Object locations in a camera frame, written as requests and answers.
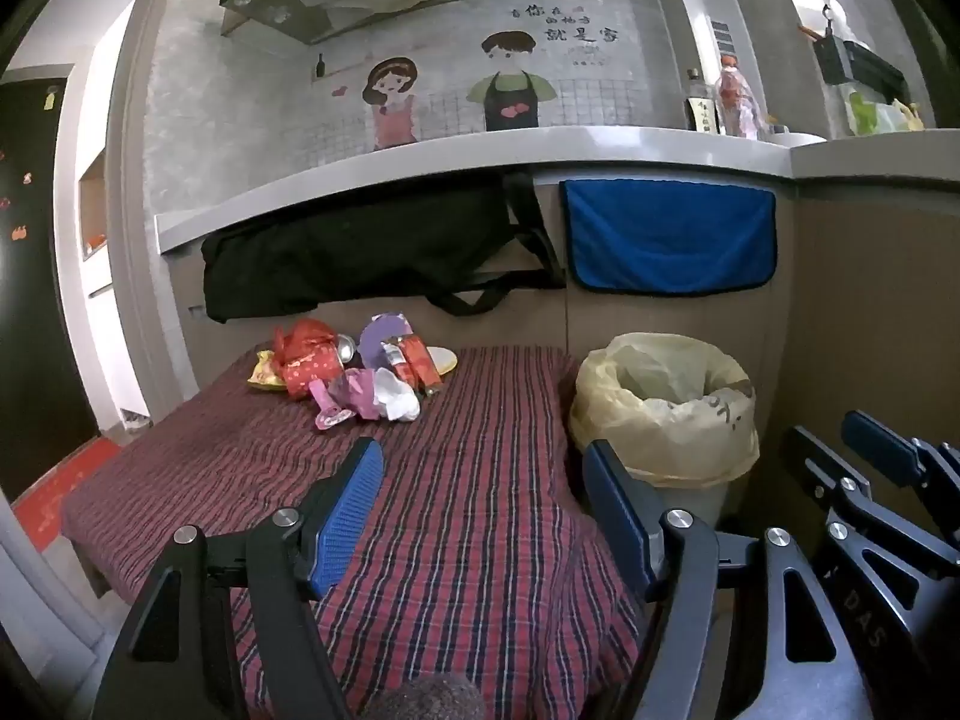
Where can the white plastic bag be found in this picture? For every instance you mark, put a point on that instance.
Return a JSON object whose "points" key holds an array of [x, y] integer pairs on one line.
{"points": [[397, 399]]}

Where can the black door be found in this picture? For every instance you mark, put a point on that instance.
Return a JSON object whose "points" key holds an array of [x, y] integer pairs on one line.
{"points": [[37, 277]]}

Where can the black knife rack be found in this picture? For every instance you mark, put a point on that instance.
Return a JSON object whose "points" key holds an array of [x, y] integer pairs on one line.
{"points": [[862, 64]]}

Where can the grey fuzzy cloth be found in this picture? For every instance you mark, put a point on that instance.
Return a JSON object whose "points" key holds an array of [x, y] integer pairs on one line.
{"points": [[427, 697]]}

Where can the red tube packet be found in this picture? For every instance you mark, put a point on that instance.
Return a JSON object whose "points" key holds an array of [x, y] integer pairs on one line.
{"points": [[416, 367]]}

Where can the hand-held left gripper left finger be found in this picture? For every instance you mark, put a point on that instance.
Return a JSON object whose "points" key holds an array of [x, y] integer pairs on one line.
{"points": [[349, 517]]}

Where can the blue towel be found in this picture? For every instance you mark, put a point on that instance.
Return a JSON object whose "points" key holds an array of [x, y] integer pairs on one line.
{"points": [[667, 236]]}

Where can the colourful pink wrapper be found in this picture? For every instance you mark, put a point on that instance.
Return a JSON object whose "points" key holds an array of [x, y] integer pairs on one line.
{"points": [[386, 331]]}

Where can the yellow rimmed round plate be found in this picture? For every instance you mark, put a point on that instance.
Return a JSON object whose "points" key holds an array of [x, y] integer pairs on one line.
{"points": [[444, 360]]}

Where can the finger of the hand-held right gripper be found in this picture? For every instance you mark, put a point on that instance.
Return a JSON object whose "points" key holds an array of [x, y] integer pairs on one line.
{"points": [[877, 446], [817, 457]]}

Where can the plastic bottle with orange cap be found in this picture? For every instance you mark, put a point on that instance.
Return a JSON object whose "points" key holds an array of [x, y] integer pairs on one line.
{"points": [[739, 101]]}

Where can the red crumpled plastic bag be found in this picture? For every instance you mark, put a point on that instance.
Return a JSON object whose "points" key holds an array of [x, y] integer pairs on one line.
{"points": [[304, 336]]}

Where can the red floor mat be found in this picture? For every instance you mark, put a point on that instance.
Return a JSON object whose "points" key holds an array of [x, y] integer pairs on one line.
{"points": [[60, 487]]}

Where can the grey stone counter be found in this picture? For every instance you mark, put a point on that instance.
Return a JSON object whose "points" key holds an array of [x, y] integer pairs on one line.
{"points": [[450, 165]]}

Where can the yellow snack packet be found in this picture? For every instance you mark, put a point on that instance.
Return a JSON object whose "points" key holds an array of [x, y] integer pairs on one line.
{"points": [[264, 371]]}

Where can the red striped table cloth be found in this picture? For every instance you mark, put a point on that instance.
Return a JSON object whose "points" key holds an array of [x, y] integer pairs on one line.
{"points": [[465, 465]]}

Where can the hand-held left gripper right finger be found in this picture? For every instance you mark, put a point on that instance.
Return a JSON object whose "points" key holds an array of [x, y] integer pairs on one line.
{"points": [[611, 502]]}

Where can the cartoon couple wall sticker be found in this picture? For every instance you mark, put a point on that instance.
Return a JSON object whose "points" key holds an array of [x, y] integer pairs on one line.
{"points": [[450, 75]]}

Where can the red snack bag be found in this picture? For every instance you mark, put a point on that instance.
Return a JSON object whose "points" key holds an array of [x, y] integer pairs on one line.
{"points": [[315, 371]]}

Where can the black fabric bag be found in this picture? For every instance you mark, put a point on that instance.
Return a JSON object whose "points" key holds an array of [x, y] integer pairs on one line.
{"points": [[337, 247]]}

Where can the white bowl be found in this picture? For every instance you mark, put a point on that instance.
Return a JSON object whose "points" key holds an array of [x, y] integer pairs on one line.
{"points": [[795, 139]]}

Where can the white water heater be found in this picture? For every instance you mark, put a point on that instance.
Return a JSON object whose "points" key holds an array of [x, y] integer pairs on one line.
{"points": [[701, 37]]}

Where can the waste bin with yellowish liner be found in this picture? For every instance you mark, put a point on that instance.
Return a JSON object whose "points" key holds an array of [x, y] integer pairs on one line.
{"points": [[660, 420]]}

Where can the green plastic bag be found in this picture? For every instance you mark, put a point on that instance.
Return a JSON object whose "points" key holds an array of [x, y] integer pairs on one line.
{"points": [[866, 116]]}

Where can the purple wrapper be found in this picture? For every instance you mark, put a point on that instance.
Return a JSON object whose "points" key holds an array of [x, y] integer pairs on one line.
{"points": [[360, 388]]}

